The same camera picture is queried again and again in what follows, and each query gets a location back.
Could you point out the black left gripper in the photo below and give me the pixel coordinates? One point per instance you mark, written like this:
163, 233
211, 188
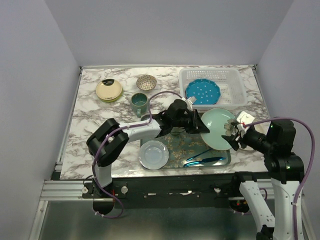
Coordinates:
197, 126

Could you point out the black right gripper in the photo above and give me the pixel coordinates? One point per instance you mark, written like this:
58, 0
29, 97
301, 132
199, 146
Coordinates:
232, 140

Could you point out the pale aqua brown-rimmed plate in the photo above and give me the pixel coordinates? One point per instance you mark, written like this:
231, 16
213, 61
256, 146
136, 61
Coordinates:
214, 120

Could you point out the blue polka dot plate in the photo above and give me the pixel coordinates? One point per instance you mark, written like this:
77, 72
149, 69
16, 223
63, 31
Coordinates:
205, 91

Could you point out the cream plate with black mark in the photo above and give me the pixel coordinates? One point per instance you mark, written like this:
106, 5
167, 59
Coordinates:
106, 82

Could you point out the cream sweet bear plate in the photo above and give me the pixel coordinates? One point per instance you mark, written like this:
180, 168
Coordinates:
259, 128

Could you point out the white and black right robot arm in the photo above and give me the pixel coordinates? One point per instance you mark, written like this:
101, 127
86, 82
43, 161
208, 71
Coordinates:
286, 171

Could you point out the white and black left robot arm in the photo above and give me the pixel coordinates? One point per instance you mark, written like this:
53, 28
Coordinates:
108, 141

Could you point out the white perforated plastic bin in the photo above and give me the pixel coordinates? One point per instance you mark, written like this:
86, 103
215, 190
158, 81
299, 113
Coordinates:
229, 80

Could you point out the light green ceramic cup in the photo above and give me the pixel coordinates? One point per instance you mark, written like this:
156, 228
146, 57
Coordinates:
176, 132

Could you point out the teal floral serving tray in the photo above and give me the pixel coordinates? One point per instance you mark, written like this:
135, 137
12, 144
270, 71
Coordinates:
183, 146

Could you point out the blue metallic spoon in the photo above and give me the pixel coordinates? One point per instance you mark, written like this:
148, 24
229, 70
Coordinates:
195, 156

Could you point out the blue metallic knife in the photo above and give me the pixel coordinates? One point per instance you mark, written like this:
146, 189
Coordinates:
203, 161

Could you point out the light blue scalloped plate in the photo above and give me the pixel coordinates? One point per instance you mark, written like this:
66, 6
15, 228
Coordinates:
153, 155

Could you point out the teal glazed ceramic mug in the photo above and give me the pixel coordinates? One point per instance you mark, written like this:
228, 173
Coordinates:
139, 104

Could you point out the patterned small ceramic bowl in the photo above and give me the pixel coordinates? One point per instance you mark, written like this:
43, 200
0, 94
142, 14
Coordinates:
146, 82

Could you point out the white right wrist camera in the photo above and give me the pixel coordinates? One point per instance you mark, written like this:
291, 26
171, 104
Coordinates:
246, 118

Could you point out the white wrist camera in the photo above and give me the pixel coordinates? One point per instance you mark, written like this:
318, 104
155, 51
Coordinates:
246, 118
190, 101

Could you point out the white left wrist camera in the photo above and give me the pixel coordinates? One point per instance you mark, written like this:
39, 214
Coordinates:
190, 101

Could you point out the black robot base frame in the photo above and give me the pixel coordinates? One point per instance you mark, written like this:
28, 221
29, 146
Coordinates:
186, 191

